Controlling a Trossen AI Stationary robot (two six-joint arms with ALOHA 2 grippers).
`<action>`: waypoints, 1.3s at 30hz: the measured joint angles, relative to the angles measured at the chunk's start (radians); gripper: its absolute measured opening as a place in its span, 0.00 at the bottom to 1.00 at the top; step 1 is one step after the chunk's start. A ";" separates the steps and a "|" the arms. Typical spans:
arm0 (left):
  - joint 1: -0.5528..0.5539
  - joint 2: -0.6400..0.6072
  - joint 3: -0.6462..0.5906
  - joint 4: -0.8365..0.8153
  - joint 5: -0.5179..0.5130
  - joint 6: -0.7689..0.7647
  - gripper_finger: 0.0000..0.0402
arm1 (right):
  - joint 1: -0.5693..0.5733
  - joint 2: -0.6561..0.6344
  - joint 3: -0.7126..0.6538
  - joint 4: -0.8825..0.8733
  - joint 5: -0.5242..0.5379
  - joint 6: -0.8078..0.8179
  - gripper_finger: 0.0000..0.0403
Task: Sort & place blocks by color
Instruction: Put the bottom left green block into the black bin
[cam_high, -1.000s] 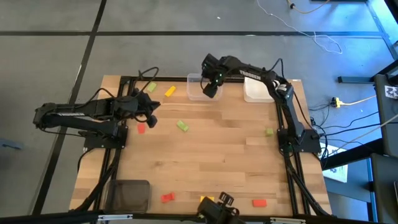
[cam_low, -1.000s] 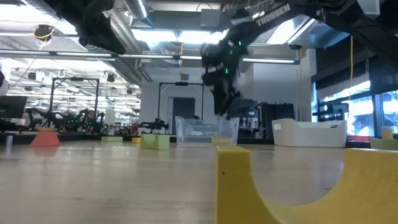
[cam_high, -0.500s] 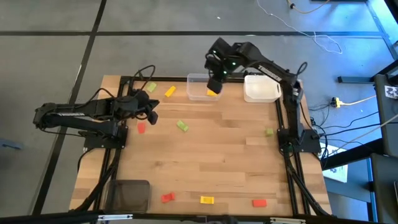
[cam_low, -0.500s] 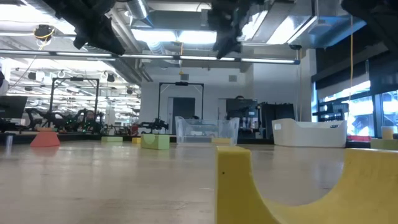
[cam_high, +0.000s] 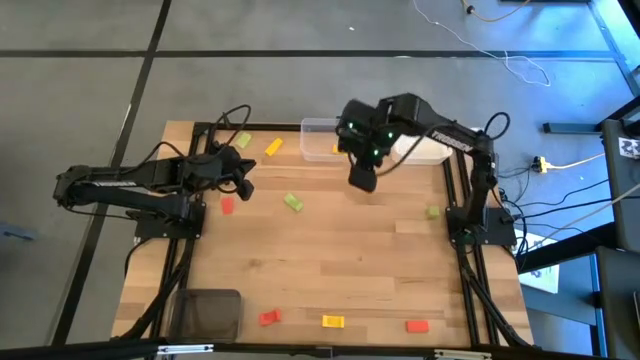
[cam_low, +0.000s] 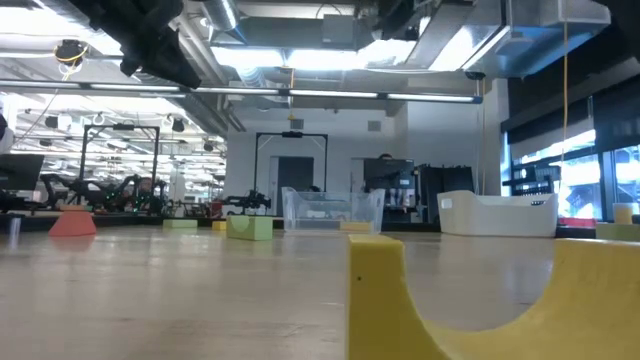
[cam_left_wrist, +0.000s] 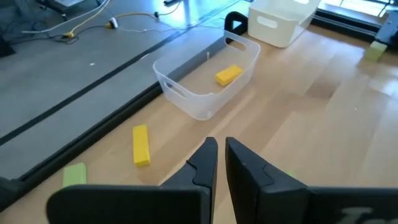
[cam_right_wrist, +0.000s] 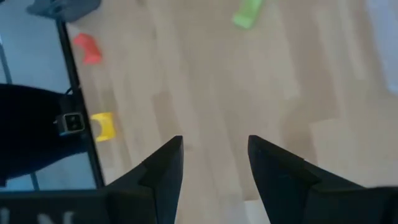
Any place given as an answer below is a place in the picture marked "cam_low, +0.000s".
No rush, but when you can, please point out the red trapezoid block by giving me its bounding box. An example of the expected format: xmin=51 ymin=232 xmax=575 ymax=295
xmin=48 ymin=209 xmax=98 ymax=238

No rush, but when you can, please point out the green arch block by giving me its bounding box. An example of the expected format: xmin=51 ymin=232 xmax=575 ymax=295
xmin=225 ymin=214 xmax=274 ymax=242

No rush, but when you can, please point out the yellow arch block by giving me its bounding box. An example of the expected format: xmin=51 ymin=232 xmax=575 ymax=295
xmin=346 ymin=233 xmax=640 ymax=360

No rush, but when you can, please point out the long linear light fixture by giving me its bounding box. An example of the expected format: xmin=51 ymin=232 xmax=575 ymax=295
xmin=0 ymin=78 xmax=485 ymax=105

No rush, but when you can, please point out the black monitor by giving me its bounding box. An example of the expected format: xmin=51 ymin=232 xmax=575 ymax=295
xmin=0 ymin=153 xmax=46 ymax=192

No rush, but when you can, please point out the grey ventilation box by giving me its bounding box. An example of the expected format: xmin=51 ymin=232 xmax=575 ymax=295
xmin=319 ymin=13 xmax=362 ymax=50

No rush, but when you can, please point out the clear plastic bin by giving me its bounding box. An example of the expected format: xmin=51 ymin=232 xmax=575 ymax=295
xmin=281 ymin=186 xmax=387 ymax=235

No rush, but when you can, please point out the black workstation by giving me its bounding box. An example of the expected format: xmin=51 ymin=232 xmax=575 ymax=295
xmin=363 ymin=157 xmax=417 ymax=224

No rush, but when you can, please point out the black cabinet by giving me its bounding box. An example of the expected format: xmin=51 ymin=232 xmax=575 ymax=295
xmin=418 ymin=164 xmax=475 ymax=225

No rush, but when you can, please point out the white plastic bin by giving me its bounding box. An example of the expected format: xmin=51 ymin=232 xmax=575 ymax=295
xmin=436 ymin=189 xmax=560 ymax=238

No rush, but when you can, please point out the black shelf rack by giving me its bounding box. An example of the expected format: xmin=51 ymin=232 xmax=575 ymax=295
xmin=501 ymin=163 xmax=562 ymax=197

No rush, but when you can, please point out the bright window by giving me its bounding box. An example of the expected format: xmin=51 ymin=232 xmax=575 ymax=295
xmin=612 ymin=144 xmax=640 ymax=221
xmin=508 ymin=128 xmax=605 ymax=222

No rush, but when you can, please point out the red flat object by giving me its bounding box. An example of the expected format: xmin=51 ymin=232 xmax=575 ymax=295
xmin=557 ymin=216 xmax=599 ymax=230

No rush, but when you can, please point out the yellow cylinder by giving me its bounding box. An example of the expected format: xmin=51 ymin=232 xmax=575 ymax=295
xmin=612 ymin=202 xmax=635 ymax=225

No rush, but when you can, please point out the small green block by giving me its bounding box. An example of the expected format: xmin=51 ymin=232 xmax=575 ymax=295
xmin=594 ymin=222 xmax=640 ymax=243

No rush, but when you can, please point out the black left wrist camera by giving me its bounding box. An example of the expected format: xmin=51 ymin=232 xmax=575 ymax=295
xmin=118 ymin=52 xmax=143 ymax=78

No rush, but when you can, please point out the smooth silver round duct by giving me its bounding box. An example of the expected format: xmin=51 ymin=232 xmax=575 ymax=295
xmin=199 ymin=0 xmax=247 ymax=45

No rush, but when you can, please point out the black gantry frame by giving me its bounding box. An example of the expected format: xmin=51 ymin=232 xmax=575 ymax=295
xmin=253 ymin=130 xmax=330 ymax=194
xmin=78 ymin=123 xmax=161 ymax=201

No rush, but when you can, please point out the black sensor with yellow cable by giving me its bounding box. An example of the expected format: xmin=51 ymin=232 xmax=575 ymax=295
xmin=52 ymin=38 xmax=90 ymax=69

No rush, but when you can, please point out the black aluminium frame rail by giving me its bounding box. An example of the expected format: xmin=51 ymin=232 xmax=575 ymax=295
xmin=162 ymin=215 xmax=442 ymax=234
xmin=554 ymin=225 xmax=599 ymax=240
xmin=0 ymin=212 xmax=166 ymax=234

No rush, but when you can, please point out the silver rectangular air duct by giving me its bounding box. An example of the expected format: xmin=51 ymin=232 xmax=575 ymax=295
xmin=404 ymin=0 xmax=614 ymax=80

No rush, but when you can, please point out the yellow hanging cable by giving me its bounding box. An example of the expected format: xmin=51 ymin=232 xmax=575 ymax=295
xmin=558 ymin=0 xmax=572 ymax=169

